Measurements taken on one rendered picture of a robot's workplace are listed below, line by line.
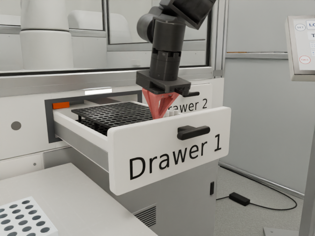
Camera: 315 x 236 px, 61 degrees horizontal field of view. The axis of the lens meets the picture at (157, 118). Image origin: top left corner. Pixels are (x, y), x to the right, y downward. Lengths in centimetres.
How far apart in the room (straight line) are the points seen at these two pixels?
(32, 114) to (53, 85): 9
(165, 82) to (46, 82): 33
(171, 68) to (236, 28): 191
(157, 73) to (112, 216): 27
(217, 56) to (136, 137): 70
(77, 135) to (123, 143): 19
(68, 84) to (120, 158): 35
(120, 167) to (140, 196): 52
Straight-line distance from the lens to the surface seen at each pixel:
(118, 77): 78
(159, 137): 46
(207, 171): 116
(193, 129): 47
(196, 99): 98
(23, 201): 52
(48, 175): 69
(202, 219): 125
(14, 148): 72
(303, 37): 129
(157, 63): 51
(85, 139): 55
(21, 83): 69
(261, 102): 226
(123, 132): 41
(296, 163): 224
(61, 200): 58
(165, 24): 49
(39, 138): 73
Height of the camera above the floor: 104
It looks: 14 degrees down
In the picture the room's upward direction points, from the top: straight up
